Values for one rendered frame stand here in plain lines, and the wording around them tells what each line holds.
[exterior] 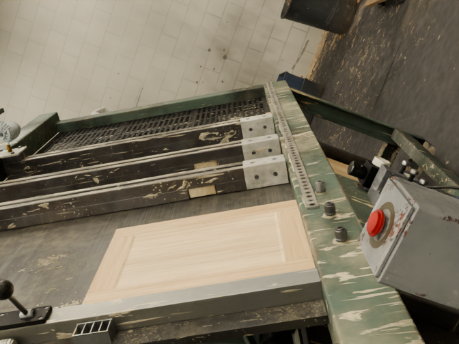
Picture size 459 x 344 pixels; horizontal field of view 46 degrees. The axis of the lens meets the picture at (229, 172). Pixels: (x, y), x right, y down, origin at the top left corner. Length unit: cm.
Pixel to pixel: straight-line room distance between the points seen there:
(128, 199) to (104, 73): 502
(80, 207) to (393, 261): 113
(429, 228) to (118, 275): 74
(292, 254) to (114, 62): 556
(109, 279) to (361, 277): 55
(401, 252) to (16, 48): 632
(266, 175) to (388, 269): 89
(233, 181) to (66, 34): 526
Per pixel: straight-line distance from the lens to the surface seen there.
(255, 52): 655
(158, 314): 107
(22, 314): 116
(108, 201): 166
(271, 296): 104
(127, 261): 131
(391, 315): 92
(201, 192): 161
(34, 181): 196
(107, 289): 121
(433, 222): 74
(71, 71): 668
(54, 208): 171
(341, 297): 97
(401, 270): 76
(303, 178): 148
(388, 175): 127
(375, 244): 79
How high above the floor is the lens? 124
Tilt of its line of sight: 6 degrees down
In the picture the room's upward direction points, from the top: 71 degrees counter-clockwise
